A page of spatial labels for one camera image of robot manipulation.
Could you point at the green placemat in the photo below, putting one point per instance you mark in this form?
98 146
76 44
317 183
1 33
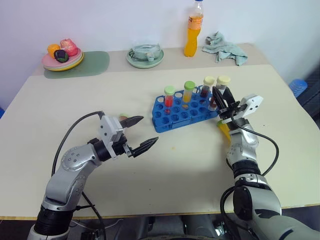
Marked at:
97 62

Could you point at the teal crumpled cloth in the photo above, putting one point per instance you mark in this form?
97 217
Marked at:
225 48

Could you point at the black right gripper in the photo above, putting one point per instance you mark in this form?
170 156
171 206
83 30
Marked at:
230 112

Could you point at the orange toy fruit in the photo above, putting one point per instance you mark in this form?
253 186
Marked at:
53 48

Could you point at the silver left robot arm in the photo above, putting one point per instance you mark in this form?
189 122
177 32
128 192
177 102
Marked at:
70 160

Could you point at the pale green cup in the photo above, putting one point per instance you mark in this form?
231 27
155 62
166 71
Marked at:
143 51

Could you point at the pale green plate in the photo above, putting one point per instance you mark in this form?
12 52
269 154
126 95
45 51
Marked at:
79 58

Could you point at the black mesh chair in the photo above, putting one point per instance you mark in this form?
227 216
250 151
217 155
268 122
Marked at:
312 97

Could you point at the red green-capped test tube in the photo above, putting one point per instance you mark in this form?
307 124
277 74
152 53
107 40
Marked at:
169 100

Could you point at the pink toy fruit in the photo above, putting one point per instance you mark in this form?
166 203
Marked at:
70 46

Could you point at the stacked plates with toy fruit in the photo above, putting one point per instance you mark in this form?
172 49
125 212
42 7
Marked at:
50 61

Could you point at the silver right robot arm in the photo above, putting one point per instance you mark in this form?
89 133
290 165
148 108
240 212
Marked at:
242 147

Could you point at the pale green saucer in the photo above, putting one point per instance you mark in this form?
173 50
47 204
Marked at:
145 64

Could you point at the blue object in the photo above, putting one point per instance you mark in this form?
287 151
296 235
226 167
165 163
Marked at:
1 112

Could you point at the yellow plate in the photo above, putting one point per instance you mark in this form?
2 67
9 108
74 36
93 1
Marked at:
62 70

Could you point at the orange soda bottle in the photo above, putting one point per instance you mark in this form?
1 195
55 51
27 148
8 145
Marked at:
191 42

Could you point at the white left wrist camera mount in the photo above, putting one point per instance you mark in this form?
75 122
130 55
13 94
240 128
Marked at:
108 126

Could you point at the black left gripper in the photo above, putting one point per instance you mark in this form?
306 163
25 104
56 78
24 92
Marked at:
122 147

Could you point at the dark red cream-capped test tube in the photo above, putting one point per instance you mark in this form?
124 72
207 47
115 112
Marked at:
206 91
223 80

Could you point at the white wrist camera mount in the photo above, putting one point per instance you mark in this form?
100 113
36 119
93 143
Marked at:
108 126
252 103

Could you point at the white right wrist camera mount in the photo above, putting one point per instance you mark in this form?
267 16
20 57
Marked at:
252 103

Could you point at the blue test tube rack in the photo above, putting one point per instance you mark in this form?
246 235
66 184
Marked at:
175 120

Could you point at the dark purple toy fruit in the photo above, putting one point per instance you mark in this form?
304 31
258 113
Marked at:
60 55

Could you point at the yellow green-capped test tube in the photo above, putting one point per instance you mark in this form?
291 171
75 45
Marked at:
223 130
187 96

